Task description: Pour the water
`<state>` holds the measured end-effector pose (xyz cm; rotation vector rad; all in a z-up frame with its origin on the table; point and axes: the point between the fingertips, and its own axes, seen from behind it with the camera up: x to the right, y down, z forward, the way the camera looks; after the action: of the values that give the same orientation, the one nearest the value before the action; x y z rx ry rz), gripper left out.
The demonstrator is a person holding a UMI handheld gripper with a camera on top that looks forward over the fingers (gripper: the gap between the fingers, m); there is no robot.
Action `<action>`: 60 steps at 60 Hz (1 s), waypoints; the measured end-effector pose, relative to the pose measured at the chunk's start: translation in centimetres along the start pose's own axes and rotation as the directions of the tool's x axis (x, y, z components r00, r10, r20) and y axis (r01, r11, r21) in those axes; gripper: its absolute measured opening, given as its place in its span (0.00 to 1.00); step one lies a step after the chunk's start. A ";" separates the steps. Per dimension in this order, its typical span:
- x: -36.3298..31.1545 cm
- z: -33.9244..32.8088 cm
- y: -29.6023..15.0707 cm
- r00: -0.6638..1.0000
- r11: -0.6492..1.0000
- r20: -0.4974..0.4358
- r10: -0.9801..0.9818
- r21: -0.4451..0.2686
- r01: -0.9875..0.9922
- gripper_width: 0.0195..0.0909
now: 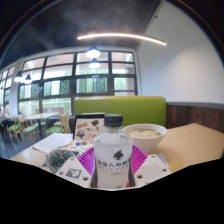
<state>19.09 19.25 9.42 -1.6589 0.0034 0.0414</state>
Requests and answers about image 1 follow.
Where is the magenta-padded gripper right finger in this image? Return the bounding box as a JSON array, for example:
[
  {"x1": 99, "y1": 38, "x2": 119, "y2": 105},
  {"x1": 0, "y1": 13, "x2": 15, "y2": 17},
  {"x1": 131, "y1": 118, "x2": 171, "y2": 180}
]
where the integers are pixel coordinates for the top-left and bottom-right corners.
[{"x1": 128, "y1": 144, "x2": 173, "y2": 188}]

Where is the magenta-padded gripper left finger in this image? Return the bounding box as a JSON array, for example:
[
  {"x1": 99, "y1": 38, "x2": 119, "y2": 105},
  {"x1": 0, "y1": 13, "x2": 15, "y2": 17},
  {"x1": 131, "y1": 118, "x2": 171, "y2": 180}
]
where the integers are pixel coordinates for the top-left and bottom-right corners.
[{"x1": 54, "y1": 146, "x2": 96, "y2": 188}]

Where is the clear drink bottle black cap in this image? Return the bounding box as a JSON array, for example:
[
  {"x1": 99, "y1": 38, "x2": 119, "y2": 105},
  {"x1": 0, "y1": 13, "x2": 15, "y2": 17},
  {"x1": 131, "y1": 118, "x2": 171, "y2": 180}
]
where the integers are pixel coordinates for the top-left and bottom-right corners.
[{"x1": 90, "y1": 113, "x2": 134, "y2": 190}]

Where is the speckled green ceramic mug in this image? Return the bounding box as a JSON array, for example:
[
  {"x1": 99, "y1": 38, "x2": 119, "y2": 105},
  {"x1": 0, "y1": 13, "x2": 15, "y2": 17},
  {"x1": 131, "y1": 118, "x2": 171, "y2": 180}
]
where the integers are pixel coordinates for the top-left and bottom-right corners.
[{"x1": 43, "y1": 148, "x2": 79, "y2": 174}]

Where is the white ceramic bowl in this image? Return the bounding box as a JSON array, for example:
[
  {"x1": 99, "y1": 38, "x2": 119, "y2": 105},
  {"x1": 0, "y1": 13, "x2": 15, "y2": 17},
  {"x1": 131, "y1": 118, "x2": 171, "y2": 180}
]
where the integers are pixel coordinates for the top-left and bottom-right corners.
[{"x1": 121, "y1": 123, "x2": 168, "y2": 154}]

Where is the open white paper booklet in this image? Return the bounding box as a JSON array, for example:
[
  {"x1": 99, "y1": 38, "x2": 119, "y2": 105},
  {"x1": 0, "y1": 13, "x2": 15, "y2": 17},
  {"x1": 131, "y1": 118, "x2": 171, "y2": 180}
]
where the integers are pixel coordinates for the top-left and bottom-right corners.
[{"x1": 32, "y1": 132, "x2": 74, "y2": 154}]

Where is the group of wooden green-seat chairs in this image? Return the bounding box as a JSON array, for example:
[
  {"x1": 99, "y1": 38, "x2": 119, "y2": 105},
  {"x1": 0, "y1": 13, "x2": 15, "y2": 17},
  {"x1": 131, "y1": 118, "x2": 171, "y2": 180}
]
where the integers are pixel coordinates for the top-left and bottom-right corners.
[{"x1": 6, "y1": 113, "x2": 73, "y2": 144}]

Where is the wooden dining table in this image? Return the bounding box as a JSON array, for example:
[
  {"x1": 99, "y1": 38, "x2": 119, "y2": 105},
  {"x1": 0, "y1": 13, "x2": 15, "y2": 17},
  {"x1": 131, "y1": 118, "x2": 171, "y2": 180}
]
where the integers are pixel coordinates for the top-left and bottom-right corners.
[{"x1": 24, "y1": 112, "x2": 60, "y2": 134}]

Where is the green upholstered bench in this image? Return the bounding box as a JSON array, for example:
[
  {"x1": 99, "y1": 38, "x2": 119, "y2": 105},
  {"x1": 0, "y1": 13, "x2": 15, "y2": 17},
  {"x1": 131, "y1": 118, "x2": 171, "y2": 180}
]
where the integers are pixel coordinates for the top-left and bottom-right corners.
[{"x1": 73, "y1": 95, "x2": 168, "y2": 128}]

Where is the group of pendant lamps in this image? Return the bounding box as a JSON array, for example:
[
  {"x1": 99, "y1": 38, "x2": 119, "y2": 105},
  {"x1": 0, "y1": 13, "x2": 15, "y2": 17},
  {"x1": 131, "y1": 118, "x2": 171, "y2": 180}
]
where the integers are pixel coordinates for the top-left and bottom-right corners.
[{"x1": 0, "y1": 44, "x2": 102, "y2": 88}]

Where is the long curved ceiling light strip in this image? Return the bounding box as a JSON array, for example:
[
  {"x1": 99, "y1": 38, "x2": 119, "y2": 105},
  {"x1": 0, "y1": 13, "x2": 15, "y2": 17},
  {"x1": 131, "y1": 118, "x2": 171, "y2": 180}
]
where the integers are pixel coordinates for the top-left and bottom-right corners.
[{"x1": 76, "y1": 32, "x2": 168, "y2": 47}]

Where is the dark-framed window wall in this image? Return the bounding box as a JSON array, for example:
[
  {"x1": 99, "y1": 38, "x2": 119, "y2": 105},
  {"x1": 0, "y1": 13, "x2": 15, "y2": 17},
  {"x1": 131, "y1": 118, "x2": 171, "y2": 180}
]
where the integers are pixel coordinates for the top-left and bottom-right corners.
[{"x1": 0, "y1": 50, "x2": 138, "y2": 116}]

